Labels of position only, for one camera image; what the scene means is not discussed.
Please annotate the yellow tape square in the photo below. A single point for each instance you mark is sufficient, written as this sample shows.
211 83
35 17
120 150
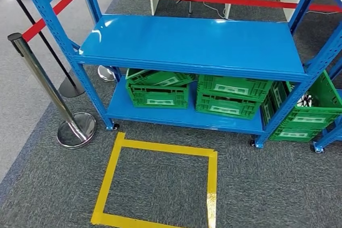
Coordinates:
109 180

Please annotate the folded green plastic crate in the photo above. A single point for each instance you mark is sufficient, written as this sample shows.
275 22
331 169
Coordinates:
144 76

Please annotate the black stanchion post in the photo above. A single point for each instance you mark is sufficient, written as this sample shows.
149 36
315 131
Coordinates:
72 88

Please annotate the open green plastic crate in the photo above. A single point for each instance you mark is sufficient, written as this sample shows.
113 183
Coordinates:
328 95

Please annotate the chrome stanchion post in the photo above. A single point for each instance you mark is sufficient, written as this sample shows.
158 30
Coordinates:
77 131
106 74

